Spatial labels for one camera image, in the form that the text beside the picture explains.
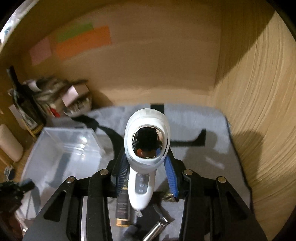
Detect white handheld massager device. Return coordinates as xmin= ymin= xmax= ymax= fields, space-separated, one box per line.
xmin=124 ymin=108 xmax=171 ymax=212

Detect white bowl of stones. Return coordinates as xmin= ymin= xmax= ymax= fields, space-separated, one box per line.
xmin=63 ymin=97 xmax=92 ymax=118

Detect small white cardboard box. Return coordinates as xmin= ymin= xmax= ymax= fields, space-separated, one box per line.
xmin=62 ymin=84 xmax=89 ymax=107

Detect stack of books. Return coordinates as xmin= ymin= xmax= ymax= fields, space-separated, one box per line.
xmin=24 ymin=77 xmax=70 ymax=118

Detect dark wine bottle elephant label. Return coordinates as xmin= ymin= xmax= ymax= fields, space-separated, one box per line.
xmin=7 ymin=66 xmax=46 ymax=136

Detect pink sticky note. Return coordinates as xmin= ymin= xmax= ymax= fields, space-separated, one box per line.
xmin=29 ymin=37 xmax=52 ymax=66

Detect orange sticky note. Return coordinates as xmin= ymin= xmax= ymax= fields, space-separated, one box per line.
xmin=56 ymin=26 xmax=112 ymax=60

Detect black gold cylindrical tube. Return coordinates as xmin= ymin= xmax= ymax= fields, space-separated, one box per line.
xmin=115 ymin=179 xmax=130 ymax=227

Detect grey felt mat black letters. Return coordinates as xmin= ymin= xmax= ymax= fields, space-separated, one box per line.
xmin=69 ymin=103 xmax=253 ymax=241

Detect clear plastic storage bin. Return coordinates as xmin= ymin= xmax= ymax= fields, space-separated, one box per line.
xmin=16 ymin=128 xmax=105 ymax=232

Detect green sticky note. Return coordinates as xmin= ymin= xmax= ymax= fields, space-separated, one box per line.
xmin=56 ymin=23 xmax=93 ymax=43

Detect silver metal cylinder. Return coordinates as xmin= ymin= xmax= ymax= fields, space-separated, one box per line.
xmin=143 ymin=217 xmax=169 ymax=241

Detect beige cup with handle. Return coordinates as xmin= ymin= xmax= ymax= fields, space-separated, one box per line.
xmin=0 ymin=124 xmax=23 ymax=162

